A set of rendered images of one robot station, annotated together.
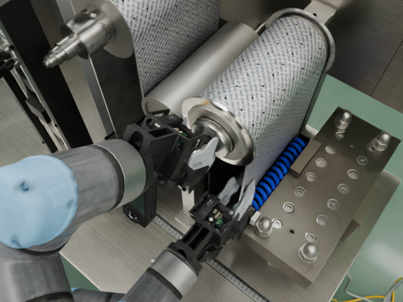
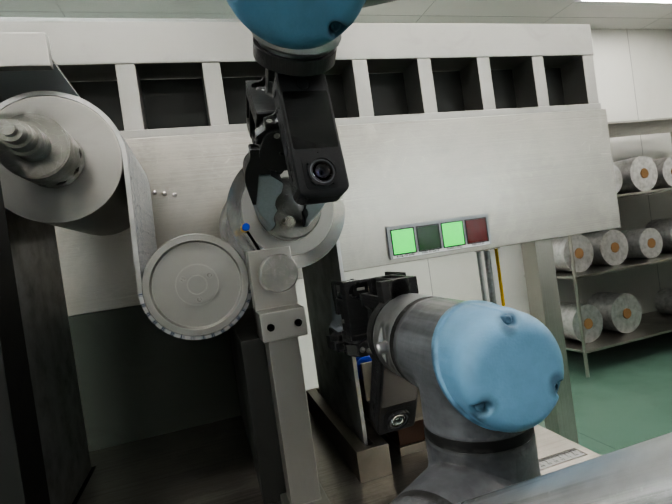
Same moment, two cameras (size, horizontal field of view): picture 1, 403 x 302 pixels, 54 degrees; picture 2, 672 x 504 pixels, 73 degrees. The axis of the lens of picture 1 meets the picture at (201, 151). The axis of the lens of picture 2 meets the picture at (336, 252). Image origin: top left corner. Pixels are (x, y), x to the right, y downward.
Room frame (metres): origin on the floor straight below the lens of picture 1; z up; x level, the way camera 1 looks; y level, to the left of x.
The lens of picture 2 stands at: (-0.01, 0.40, 1.20)
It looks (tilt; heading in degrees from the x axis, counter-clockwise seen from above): 1 degrees down; 305
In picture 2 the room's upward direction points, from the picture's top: 8 degrees counter-clockwise
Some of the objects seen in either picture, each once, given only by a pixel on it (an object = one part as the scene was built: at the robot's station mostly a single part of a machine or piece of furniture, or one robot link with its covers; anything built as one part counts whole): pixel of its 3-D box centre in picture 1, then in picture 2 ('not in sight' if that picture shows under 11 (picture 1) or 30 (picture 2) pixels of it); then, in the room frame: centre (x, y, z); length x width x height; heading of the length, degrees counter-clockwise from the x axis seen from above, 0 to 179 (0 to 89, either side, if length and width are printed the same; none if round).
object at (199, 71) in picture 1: (206, 81); (198, 280); (0.53, -0.01, 1.18); 0.26 x 0.12 x 0.12; 142
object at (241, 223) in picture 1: (232, 220); not in sight; (0.26, -0.06, 1.09); 0.09 x 0.05 x 0.02; 141
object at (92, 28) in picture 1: (88, 32); (43, 152); (0.49, 0.18, 1.34); 0.06 x 0.06 x 0.06; 52
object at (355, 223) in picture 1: (359, 214); not in sight; (0.33, -0.35, 0.97); 0.10 x 0.03 x 0.11; 142
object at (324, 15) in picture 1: (315, 17); not in sight; (0.59, -0.21, 1.28); 0.06 x 0.05 x 0.02; 142
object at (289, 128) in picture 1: (276, 145); (324, 304); (0.42, -0.15, 1.11); 0.23 x 0.01 x 0.18; 142
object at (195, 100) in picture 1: (217, 132); (287, 209); (0.35, -0.03, 1.25); 0.15 x 0.01 x 0.15; 52
